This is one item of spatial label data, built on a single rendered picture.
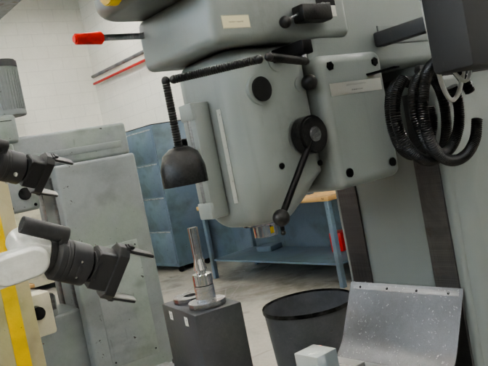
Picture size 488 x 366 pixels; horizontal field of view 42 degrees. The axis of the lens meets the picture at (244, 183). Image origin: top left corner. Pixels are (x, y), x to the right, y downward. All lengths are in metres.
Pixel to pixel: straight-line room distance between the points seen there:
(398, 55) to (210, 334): 0.74
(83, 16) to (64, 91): 1.33
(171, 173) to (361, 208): 0.68
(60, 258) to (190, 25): 0.53
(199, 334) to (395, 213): 0.52
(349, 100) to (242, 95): 0.24
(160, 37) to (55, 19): 10.06
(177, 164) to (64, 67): 10.13
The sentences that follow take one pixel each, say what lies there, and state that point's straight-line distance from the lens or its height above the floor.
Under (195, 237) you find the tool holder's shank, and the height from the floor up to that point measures 1.27.
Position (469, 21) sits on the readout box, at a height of 1.59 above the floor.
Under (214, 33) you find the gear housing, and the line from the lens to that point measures 1.07.
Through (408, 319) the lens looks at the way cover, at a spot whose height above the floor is 1.01.
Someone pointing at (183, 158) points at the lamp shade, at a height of 1.46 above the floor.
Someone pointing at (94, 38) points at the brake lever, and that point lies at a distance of 1.19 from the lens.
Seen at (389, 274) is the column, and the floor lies 1.10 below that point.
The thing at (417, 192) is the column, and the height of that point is 1.29.
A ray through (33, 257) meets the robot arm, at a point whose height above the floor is 1.33.
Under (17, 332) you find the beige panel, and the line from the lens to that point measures 2.83.
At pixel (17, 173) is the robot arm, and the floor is 1.50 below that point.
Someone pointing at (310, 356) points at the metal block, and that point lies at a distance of 1.20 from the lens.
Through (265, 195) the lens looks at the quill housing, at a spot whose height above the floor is 1.36.
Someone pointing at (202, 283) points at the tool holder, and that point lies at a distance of 1.51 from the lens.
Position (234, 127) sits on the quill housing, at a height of 1.49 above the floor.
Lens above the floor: 1.45
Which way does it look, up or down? 3 degrees down
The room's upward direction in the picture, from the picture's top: 11 degrees counter-clockwise
